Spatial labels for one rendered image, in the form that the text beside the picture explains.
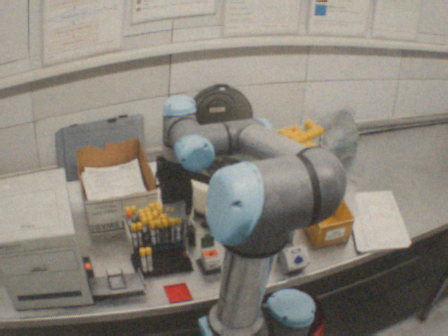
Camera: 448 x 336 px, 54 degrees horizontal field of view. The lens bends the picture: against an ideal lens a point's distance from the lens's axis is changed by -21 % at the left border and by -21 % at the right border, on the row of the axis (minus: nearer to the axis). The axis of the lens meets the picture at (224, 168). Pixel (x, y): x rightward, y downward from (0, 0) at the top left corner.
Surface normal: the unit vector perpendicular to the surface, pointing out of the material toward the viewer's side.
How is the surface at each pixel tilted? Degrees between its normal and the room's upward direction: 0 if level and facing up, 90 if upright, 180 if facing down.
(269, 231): 94
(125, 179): 2
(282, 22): 94
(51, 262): 90
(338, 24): 93
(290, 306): 7
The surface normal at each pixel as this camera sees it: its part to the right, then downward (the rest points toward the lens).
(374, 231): 0.05, -0.80
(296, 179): 0.21, -0.44
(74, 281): 0.33, 0.57
